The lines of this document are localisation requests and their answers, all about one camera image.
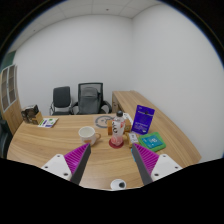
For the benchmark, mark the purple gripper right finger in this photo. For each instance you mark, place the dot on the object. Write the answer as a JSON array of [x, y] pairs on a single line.
[[152, 166]]

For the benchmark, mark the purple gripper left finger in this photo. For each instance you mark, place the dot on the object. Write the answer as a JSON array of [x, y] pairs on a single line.
[[70, 166]]

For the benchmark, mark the clear plastic water bottle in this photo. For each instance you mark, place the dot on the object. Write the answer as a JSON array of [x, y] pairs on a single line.
[[118, 125]]

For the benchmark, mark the green box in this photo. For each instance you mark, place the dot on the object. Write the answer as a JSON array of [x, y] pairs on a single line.
[[152, 141]]

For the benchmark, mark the white ceramic mug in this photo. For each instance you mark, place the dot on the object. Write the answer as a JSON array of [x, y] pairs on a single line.
[[89, 135]]

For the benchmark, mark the small white black cap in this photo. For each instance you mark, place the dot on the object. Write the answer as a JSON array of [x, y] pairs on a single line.
[[118, 184]]

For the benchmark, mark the purple standing card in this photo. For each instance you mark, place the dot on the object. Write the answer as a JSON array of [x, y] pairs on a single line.
[[142, 120]]

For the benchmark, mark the white green leaflet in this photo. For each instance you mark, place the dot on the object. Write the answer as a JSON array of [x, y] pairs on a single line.
[[48, 122]]

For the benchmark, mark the black office chair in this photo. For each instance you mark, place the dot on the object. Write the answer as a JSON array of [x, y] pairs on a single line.
[[61, 104]]

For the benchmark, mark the large brown box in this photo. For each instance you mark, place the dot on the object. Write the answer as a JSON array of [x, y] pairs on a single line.
[[34, 113]]

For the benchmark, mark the small brown box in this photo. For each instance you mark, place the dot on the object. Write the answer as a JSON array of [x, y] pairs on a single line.
[[26, 117]]

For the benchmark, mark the black leather sofa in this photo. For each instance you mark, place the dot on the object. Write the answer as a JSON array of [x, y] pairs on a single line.
[[5, 138]]

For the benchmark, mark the grey mesh office chair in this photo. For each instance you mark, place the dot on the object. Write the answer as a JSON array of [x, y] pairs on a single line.
[[91, 99]]

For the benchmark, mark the wooden glass-door cabinet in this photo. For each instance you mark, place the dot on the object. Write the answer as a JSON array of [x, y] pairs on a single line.
[[9, 100]]

